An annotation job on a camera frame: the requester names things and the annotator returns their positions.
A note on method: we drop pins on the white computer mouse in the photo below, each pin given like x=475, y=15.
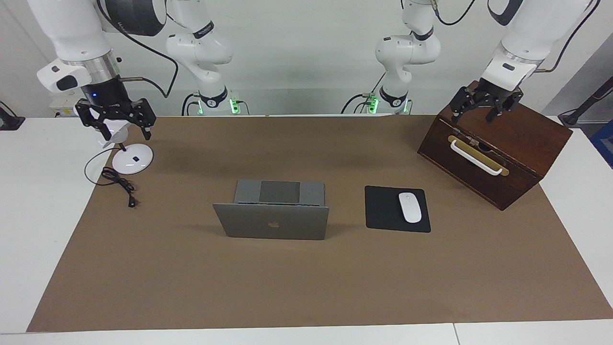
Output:
x=410, y=208

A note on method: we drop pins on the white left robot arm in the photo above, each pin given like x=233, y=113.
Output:
x=407, y=52

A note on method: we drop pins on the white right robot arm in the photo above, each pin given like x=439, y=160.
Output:
x=72, y=28

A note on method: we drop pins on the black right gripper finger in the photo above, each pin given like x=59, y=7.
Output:
x=88, y=112
x=143, y=115

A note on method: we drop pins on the black clamp mount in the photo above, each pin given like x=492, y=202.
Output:
x=9, y=122

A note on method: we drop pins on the brown table mat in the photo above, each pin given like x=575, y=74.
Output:
x=287, y=287

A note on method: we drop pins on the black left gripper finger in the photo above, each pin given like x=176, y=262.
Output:
x=505, y=104
x=464, y=100

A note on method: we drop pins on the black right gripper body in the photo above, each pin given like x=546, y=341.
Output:
x=107, y=93

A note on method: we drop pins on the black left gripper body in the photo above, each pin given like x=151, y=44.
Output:
x=500, y=93

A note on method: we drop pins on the black mouse pad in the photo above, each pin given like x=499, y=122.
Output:
x=383, y=211

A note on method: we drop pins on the white desk lamp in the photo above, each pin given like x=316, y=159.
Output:
x=134, y=160

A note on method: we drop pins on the dark brown wooden box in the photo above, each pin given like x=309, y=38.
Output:
x=517, y=129

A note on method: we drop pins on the black tripod stand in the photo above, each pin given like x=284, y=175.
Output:
x=574, y=117

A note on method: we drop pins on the blue crate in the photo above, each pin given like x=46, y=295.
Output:
x=604, y=143

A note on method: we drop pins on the grey aluminium laptop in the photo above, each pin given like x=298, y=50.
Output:
x=297, y=223

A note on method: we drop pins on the white wall power strip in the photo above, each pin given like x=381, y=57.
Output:
x=60, y=103

